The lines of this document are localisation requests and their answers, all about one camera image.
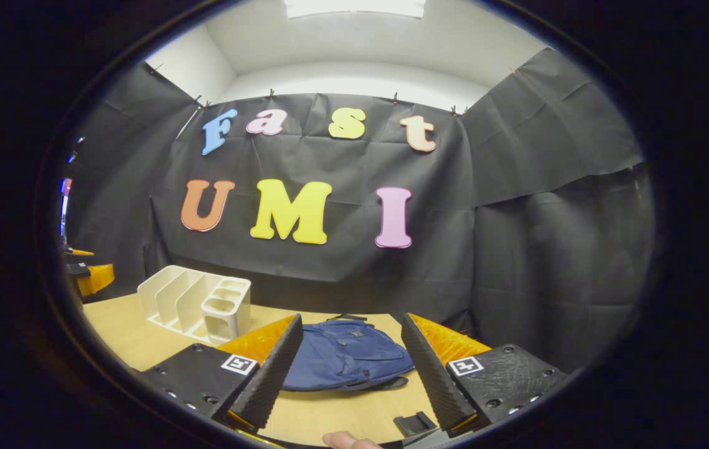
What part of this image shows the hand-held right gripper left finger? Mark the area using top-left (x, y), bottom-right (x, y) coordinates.
top-left (142, 314), bottom-right (304, 434)

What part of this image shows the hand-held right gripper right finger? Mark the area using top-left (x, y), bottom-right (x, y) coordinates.
top-left (401, 313), bottom-right (570, 437)

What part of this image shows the blue schoolbag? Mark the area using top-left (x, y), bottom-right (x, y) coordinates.
top-left (281, 314), bottom-right (416, 392)

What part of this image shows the white plastic bookshelf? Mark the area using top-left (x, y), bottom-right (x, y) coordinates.
top-left (137, 265), bottom-right (252, 345)

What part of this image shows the computer monitor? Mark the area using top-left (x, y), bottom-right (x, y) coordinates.
top-left (59, 178), bottom-right (73, 241)

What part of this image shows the black backdrop cloth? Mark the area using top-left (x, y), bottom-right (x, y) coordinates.
top-left (64, 47), bottom-right (657, 375)

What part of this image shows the ceiling light panel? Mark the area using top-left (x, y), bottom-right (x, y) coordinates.
top-left (284, 0), bottom-right (427, 19)

